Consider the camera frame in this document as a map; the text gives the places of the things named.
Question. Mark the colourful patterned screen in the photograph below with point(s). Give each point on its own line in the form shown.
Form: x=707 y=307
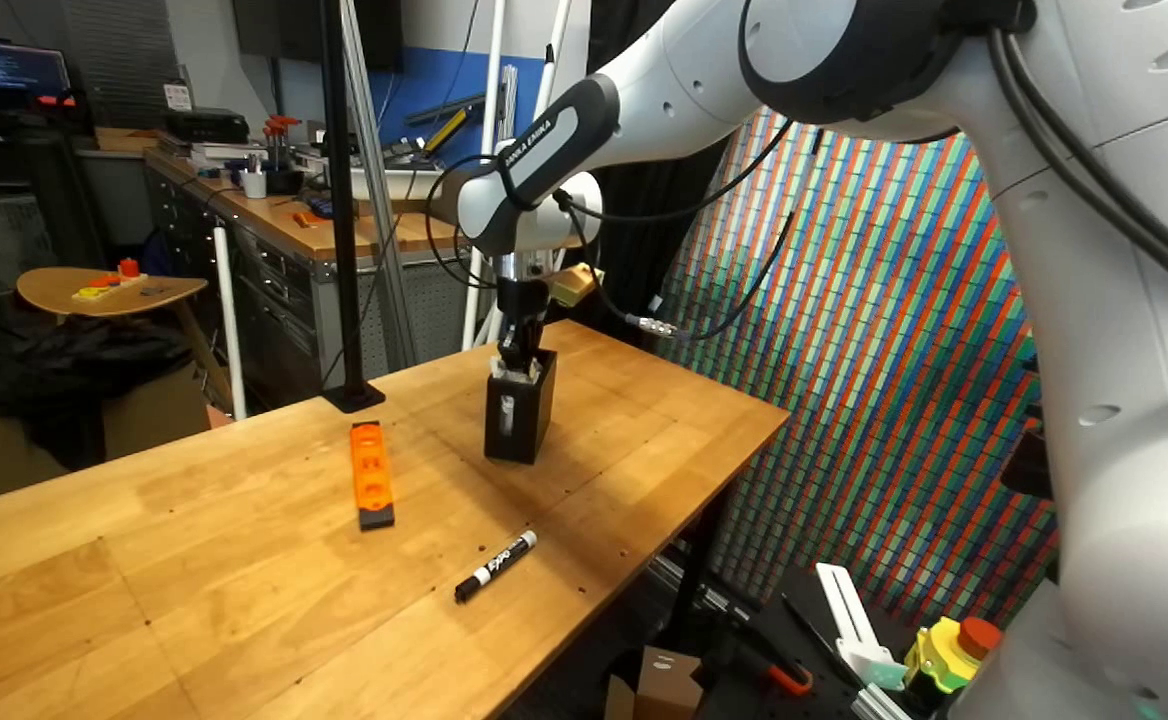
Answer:
x=877 y=401

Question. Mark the grey metal pole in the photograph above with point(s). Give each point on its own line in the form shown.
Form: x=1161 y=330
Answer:
x=376 y=201

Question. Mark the yellow emergency stop button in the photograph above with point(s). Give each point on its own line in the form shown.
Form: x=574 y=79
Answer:
x=946 y=656

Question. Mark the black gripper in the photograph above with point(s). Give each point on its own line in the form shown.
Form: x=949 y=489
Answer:
x=529 y=303

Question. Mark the black curtain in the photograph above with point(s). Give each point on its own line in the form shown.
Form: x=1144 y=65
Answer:
x=636 y=242

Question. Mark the black perforated box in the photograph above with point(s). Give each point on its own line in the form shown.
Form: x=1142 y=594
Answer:
x=521 y=421

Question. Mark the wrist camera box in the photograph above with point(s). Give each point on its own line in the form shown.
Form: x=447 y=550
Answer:
x=574 y=284

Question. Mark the white bottle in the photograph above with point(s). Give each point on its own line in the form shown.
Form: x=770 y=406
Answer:
x=253 y=181

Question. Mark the computer monitor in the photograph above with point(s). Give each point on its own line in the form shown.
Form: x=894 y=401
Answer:
x=4 y=65

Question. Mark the long white pole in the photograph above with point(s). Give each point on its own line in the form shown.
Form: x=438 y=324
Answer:
x=495 y=54

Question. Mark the cardboard box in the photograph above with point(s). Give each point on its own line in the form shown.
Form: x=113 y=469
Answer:
x=664 y=680

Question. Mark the black marker pen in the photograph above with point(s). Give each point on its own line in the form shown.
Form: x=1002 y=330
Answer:
x=498 y=565

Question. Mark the black pole stand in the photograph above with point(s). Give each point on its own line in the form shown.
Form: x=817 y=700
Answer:
x=340 y=201

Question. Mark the round wooden stool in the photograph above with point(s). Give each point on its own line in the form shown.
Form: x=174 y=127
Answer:
x=97 y=289

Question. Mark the white aluminium rail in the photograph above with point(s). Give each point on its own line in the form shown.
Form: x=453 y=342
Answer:
x=849 y=622

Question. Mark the short white pole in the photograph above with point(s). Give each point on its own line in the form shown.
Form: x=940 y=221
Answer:
x=229 y=333

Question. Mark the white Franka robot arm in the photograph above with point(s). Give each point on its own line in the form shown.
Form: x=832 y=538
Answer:
x=1119 y=333

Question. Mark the orange torpedo level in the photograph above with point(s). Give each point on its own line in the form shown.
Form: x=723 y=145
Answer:
x=368 y=472

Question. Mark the wooden top workbench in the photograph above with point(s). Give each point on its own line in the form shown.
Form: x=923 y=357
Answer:
x=290 y=234

